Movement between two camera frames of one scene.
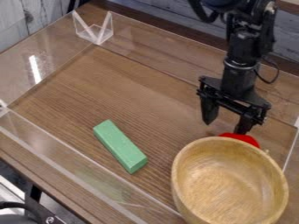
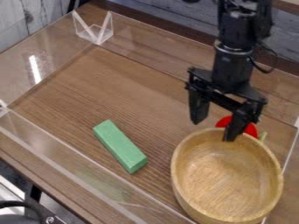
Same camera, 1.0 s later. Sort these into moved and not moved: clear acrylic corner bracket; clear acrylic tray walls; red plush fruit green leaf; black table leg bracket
Moved: red plush fruit green leaf
Not moved: black table leg bracket; clear acrylic corner bracket; clear acrylic tray walls
